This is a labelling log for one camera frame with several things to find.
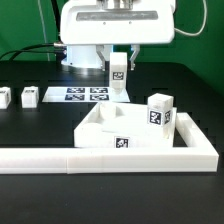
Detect white square tabletop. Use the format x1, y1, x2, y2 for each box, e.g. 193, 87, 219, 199
74, 102, 177, 148

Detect white sheet with AprilTags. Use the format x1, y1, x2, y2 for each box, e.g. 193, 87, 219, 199
43, 87, 130, 103

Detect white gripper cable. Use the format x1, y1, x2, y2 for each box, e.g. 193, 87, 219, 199
173, 0, 208, 38

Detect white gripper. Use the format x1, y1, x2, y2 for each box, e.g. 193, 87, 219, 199
60, 0, 176, 70

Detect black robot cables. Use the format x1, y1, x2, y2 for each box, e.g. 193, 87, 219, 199
0, 0, 68, 62

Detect white L-shaped obstacle fence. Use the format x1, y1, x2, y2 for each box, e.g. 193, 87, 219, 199
0, 113, 219, 174

